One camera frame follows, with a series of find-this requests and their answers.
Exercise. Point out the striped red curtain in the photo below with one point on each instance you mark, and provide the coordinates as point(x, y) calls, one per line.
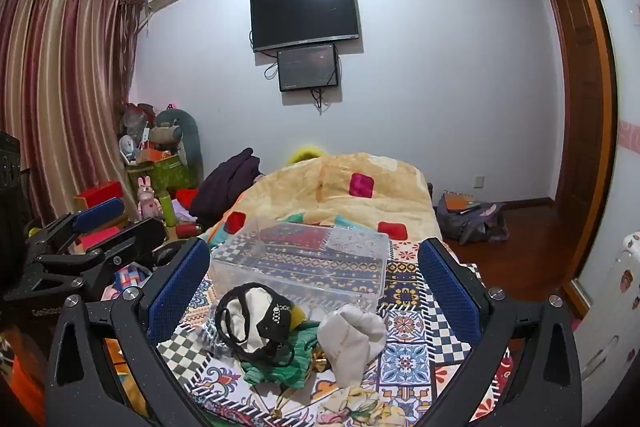
point(65, 97)

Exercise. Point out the grey backpack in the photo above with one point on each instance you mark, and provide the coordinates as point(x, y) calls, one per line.
point(470, 224)

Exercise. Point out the dark purple clothing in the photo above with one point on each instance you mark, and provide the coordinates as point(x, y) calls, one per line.
point(225, 187)

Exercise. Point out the orange notebook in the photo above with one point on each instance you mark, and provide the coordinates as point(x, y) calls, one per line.
point(457, 201)

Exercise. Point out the yellow plush toy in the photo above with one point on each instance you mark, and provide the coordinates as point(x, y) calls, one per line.
point(305, 154)

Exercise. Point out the white cabinet with stickers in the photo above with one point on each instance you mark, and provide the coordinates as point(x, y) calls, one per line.
point(610, 317)

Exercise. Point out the white wall outlet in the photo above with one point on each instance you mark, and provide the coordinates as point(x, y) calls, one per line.
point(478, 181)

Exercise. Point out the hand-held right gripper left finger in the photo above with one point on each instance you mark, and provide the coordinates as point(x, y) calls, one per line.
point(177, 292)

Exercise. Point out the floral cloth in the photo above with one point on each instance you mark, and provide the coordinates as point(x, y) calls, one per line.
point(352, 407)

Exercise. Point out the green cardboard box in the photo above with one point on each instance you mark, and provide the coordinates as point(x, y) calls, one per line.
point(167, 177)

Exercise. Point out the patterned bed cover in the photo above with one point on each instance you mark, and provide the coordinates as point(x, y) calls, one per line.
point(415, 357)

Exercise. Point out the wooden door frame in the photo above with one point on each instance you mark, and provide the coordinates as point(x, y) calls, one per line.
point(605, 107)

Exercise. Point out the orange bag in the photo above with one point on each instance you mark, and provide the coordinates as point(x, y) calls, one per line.
point(22, 382)

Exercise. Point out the green knitted cloth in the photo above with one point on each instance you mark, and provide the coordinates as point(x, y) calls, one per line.
point(280, 364)

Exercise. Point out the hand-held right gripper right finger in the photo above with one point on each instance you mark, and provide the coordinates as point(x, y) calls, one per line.
point(447, 292)

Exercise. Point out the beige blanket with red squares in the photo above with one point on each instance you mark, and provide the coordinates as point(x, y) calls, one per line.
point(320, 187)

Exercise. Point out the small white fan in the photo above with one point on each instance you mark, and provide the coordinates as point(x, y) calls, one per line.
point(128, 149)

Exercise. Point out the green bottle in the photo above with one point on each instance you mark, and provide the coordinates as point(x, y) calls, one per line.
point(167, 212)

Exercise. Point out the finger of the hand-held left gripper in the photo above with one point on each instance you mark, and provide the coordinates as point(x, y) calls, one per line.
point(100, 214)
point(135, 239)

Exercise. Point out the pink bunny toy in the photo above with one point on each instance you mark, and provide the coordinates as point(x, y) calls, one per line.
point(147, 202)

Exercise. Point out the white sock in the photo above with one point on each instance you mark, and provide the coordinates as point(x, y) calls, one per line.
point(350, 337)

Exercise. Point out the grey plush toy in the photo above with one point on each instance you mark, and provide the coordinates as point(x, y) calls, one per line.
point(187, 142)

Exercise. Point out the black and white underwear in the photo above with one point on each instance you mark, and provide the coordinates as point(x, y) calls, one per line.
point(255, 314)

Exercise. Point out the red cylinder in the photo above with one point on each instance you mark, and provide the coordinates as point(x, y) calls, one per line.
point(189, 230)

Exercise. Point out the red box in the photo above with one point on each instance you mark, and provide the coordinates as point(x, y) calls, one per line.
point(97, 194)

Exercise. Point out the small black wall monitor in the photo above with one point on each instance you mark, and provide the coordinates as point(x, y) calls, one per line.
point(307, 67)

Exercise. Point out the black wall television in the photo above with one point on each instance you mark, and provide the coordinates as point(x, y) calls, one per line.
point(305, 14)

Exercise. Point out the clear plastic storage box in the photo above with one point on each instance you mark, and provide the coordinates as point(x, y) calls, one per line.
point(300, 267)

